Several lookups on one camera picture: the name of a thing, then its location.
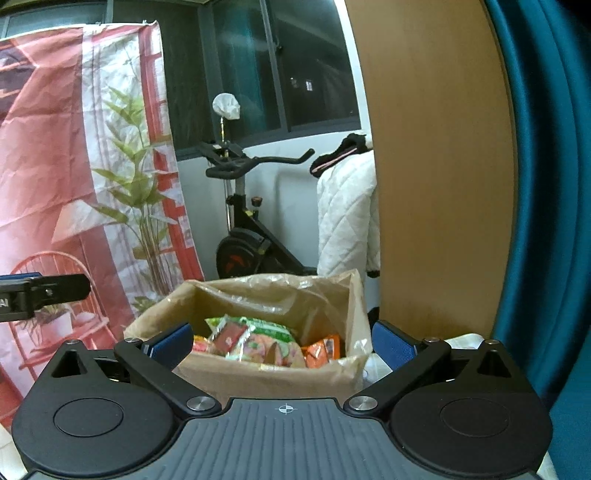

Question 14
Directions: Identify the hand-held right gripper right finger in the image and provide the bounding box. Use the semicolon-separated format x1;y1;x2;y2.
344;320;528;422

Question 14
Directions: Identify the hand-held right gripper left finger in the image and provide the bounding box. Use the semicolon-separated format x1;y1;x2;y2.
45;322;222;422

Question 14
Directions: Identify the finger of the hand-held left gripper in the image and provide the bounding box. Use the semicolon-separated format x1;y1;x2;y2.
0;273;91;322

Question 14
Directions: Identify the orange snack packet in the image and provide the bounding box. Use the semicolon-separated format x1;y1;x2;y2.
301;336;342;371

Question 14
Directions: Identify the taped cardboard box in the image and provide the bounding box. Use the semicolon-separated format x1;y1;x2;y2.
124;269;374;402

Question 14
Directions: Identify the small red snack packet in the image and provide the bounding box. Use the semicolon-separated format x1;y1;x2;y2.
216;322;249;357

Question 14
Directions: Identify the large green clear snack bag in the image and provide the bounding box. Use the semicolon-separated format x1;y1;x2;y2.
205;315;297;367

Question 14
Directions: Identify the black exercise bike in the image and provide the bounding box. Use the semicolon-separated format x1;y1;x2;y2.
198;119;319;280

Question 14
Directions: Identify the red printed backdrop cloth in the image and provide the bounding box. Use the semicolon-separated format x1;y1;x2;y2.
0;21;206;425

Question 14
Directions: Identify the white quilted blanket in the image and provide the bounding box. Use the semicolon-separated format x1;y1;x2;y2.
316;150;382;278

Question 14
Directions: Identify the wooden board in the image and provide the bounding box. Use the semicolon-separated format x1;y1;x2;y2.
344;0;518;340

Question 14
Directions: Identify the black garment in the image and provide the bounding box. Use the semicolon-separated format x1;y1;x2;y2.
309;133;374;178

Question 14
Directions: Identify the teal curtain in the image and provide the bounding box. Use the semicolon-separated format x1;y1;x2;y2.
482;0;591;480

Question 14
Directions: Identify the white bike seat cover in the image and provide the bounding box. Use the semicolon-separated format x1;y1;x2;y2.
212;92;242;121

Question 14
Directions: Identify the dark window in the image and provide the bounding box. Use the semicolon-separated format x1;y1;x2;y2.
161;0;363;160

